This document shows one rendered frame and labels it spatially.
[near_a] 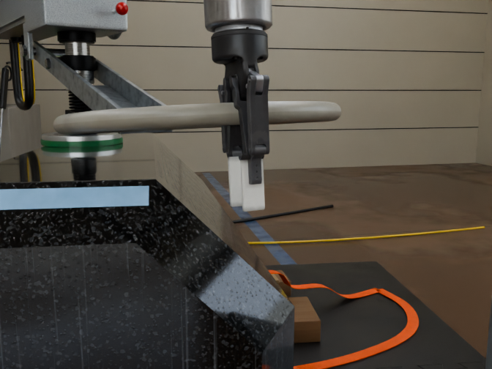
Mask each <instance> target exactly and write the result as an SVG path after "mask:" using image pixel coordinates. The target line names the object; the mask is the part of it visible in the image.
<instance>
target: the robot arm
mask: <svg viewBox="0 0 492 369"><path fill-rule="evenodd" d="M204 19H205V27H206V30H207V31H210V32H212V33H214V34H213V35H212V36H211V43H212V61H213V62H214V63H216V64H224V65H225V77H224V79H223V85H218V88H217V90H218V94H219V98H220V103H234V107H235V109H237V110H238V112H239V123H240V124H238V125H222V126H221V131H222V145H223V153H226V154H227V157H228V179H229V194H230V206H232V207H233V206H242V211H243V212H249V211H257V210H264V209H265V201H264V167H263V159H264V155H265V154H269V107H268V91H269V76H268V75H259V68H258V63H260V62H265V61H266V60H267V59H268V56H269V54H268V36H267V33H266V32H265V30H267V29H269V28H270V27H271V26H272V0H204Z"/></svg>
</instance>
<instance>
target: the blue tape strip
mask: <svg viewBox="0 0 492 369"><path fill-rule="evenodd" d="M148 205H149V186H128V187H69V188H39V189H9V190H0V210H7V209H55V208H81V207H105V206H148Z"/></svg>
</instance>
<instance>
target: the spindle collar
mask: <svg viewBox="0 0 492 369"><path fill-rule="evenodd" d="M64 44H65V55H63V56H60V57H57V58H58V59H60V60H61V61H62V62H64V63H65V64H66V65H67V66H68V67H70V68H71V69H73V70H74V71H75V72H77V74H79V75H80V76H81V77H83V78H84V79H85V80H87V81H88V82H90V84H94V71H95V70H96V59H95V58H94V57H93V56H90V49H89V43H88V42H65V43H64Z"/></svg>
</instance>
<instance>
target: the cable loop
mask: <svg viewBox="0 0 492 369"><path fill-rule="evenodd" d="M9 43H10V61H11V70H12V86H13V93H14V98H15V103H16V105H17V106H18V107H19V108H20V109H21V110H24V111H27V110H29V109H30V108H31V107H32V106H33V104H34V101H35V81H34V60H33V59H32V60H26V57H23V72H24V84H25V99H24V96H23V84H22V76H21V58H20V48H19V43H18V42H10V40H9ZM21 43H22V45H24V37H23V35H21Z"/></svg>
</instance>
